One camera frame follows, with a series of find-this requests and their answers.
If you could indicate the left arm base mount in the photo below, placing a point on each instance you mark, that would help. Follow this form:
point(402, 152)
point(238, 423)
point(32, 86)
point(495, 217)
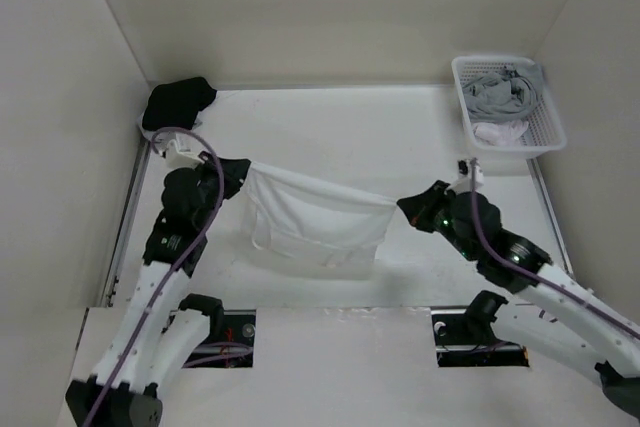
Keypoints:
point(229, 345)

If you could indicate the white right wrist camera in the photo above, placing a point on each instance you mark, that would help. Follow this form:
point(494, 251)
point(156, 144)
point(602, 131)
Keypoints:
point(470, 176)

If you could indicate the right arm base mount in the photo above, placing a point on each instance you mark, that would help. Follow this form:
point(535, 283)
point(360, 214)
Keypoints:
point(464, 337)

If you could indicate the pale pink tank top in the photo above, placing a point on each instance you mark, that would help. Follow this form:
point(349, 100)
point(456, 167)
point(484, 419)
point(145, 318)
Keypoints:
point(502, 134)

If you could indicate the grey tank top in basket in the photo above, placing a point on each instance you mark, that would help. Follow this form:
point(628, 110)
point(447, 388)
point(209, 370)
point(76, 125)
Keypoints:
point(509, 94)

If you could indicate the white plastic laundry basket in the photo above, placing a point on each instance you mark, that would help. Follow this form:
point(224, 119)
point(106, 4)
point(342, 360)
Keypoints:
point(545, 133)

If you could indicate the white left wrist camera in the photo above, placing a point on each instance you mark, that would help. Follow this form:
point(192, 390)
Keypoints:
point(175, 149)

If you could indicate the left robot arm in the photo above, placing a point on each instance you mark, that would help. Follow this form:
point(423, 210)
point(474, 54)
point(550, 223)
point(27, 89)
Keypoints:
point(163, 323)

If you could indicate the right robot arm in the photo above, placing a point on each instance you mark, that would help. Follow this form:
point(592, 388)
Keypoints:
point(573, 327)

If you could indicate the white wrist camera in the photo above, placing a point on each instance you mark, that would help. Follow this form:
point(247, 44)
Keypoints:
point(470, 176)
point(175, 149)

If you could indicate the folded grey tank top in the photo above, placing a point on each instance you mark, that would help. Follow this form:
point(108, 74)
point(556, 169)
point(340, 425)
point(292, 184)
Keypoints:
point(147, 133)

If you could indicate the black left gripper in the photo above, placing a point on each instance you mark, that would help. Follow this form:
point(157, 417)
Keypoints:
point(234, 176)

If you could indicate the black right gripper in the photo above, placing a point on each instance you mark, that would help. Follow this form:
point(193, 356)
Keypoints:
point(418, 208)

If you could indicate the folded black tank top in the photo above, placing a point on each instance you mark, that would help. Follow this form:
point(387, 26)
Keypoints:
point(177, 104)

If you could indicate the white tank top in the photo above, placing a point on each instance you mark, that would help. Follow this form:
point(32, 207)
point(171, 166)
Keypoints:
point(321, 229)

